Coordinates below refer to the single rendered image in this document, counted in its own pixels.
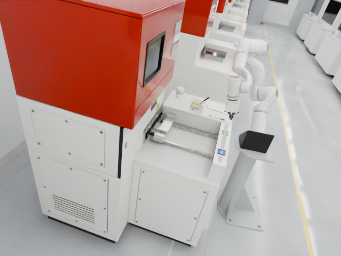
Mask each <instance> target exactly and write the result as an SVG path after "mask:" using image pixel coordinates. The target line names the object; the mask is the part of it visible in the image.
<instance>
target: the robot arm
mask: <svg viewBox="0 0 341 256"><path fill-rule="evenodd" d="M268 50H269V45H268V43H267V42H266V41H263V40H253V39H248V38H243V39H241V40H240V41H239V43H238V46H237V50H236V54H235V58H234V62H233V66H232V70H233V72H235V73H237V74H239V75H242V76H243V77H244V78H245V79H246V81H245V82H241V77H240V76H236V75H233V76H230V77H229V79H228V91H227V96H226V97H227V99H226V103H225V110H224V112H227V113H228V114H229V118H230V120H232V119H233V115H234V114H235V113H239V105H240V102H239V95H240V93H249V92H250V99H251V100H253V101H256V102H258V101H262V102H261V103H260V104H258V105H256V106H255V107H254V109H253V116H252V123H251V131H254V132H259V133H264V134H267V132H266V124H267V116H268V110H269V107H270V106H271V105H272V104H273V103H274V102H275V101H276V99H277V98H278V95H279V92H278V90H277V88H275V87H273V86H268V87H259V84H260V83H261V82H262V81H263V80H264V77H265V71H264V66H263V64H262V63H261V62H260V61H258V60H256V59H255V58H254V56H259V55H263V54H265V53H267V52H268ZM246 63H247V64H248V65H249V66H250V68H251V72H252V76H253V84H252V76H251V74H250V72H249V71H248V70H247V69H246V68H245V66H246ZM251 86H252V87H251ZM231 112H232V114H231Z"/></svg>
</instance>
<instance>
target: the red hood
mask: <svg viewBox="0 0 341 256"><path fill-rule="evenodd" d="M185 1H186V0H0V23H1V27H2V32H3V36H4V41H5V46H6V50H7V55H8V59H9V64H10V68H11V73H12V77H13V81H14V86H15V90H16V94H17V95H20V96H22V97H26V98H29V99H32V100H35V101H39V102H42V103H45V104H48V105H52V106H55V107H58V108H62V109H65V110H69V111H72V112H75V113H78V114H82V115H85V116H88V117H92V118H95V119H98V120H101V121H105V122H108V123H111V124H114V125H118V126H121V127H124V128H127V129H130V130H132V129H133V128H134V127H135V126H136V125H137V123H138V122H139V121H140V119H141V118H142V117H143V116H144V114H145V113H146V112H147V110H148V109H149V108H150V107H151V105H152V104H153V103H154V101H155V100H156V99H157V98H158V96H159V95H160V94H161V92H162V91H163V90H164V89H165V87H166V86H167V85H168V83H169V82H170V81H171V80H172V78H173V72H174V65H175V60H176V54H177V48H178V42H179V36H180V31H181V25H182V19H183V13H184V7H185Z"/></svg>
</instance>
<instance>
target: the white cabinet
mask: <svg viewBox="0 0 341 256"><path fill-rule="evenodd" d="M218 190H219V188H217V187H214V186H211V185H208V184H205V183H201V182H198V181H195V180H192V179H189V178H186V177H183V176H180V175H177V174H174V173H171V172H168V171H164V170H161V169H158V168H155V167H152V166H149V165H146V164H142V163H139V162H136V161H133V171H132V181H131V192H130V202H129V213H128V222H129V224H130V225H133V226H135V227H138V228H141V229H144V230H146V231H149V232H152V233H155V234H157V235H160V236H163V237H166V238H169V239H172V240H174V241H177V242H180V243H182V244H185V245H188V246H191V245H193V246H195V247H196V246H197V243H198V241H199V238H200V235H201V233H202V230H203V228H204V225H205V223H206V221H207V218H208V215H209V213H210V210H211V208H212V205H213V203H214V200H215V198H216V195H217V193H218Z"/></svg>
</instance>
